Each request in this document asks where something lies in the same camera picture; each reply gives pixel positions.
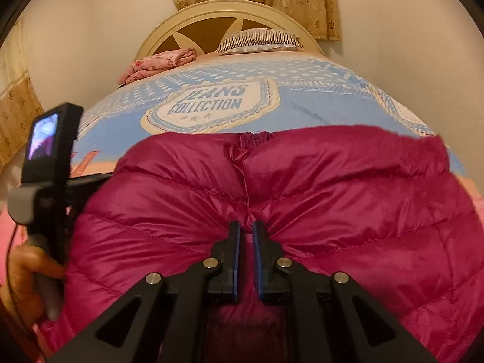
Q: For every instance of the black wrist camera with screen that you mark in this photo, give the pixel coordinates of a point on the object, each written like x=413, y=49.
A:
x=49, y=146

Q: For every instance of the beige curtain on left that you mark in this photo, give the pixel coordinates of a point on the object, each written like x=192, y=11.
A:
x=19, y=103

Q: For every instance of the striped pillow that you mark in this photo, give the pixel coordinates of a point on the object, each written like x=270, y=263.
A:
x=259, y=40

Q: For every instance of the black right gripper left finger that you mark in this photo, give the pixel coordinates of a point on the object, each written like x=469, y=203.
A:
x=162, y=318

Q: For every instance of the cream wooden headboard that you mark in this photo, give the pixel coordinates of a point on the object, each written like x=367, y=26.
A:
x=204, y=25

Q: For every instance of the magenta puffer down jacket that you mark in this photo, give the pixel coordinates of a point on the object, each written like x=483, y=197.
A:
x=382, y=207

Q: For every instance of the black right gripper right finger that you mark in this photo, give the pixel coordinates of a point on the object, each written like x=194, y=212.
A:
x=330, y=318

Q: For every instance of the person's left hand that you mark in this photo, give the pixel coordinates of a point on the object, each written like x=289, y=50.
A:
x=20, y=295

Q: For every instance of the folded pink floral blanket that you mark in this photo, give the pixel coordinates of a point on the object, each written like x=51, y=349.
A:
x=155, y=64

